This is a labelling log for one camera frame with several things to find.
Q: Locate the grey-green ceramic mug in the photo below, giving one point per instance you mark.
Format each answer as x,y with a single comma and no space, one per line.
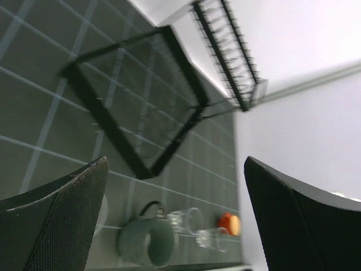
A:
150,239

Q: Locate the black gridded table mat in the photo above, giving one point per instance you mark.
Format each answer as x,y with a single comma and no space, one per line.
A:
111,158

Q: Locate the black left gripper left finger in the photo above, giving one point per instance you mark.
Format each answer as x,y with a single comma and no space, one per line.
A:
52,227

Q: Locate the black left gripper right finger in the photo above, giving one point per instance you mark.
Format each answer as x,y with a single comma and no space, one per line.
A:
301,226

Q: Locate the clear faceted plastic cup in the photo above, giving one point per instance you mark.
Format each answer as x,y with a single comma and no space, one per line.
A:
187,221
212,239

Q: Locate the orange ceramic mug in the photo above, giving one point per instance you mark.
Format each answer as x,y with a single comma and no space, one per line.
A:
230,224

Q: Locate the black wire dish rack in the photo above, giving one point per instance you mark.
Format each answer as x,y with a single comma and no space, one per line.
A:
146,95

